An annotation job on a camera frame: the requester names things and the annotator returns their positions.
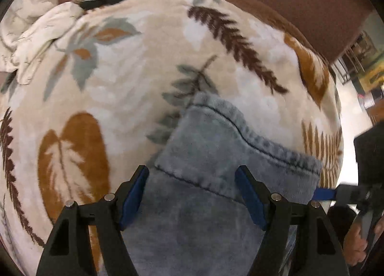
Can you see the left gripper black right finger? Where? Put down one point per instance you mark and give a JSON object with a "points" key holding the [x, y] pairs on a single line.
{"points": [[316, 248]]}

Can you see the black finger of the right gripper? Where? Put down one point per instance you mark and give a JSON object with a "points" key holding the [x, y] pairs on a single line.
{"points": [[324, 194]]}

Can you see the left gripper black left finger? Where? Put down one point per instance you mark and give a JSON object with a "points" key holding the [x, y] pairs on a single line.
{"points": [[68, 249]]}

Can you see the blue denim jeans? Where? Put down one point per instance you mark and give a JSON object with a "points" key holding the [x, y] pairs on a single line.
{"points": [[192, 219]]}

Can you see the right hand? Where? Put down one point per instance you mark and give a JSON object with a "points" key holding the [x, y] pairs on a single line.
{"points": [[354, 245]]}

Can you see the leaf print fleece blanket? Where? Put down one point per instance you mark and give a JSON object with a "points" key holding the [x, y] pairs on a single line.
{"points": [[52, 145]]}

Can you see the white crumpled cloth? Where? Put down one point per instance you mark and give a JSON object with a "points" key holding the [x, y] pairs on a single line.
{"points": [[27, 30]]}

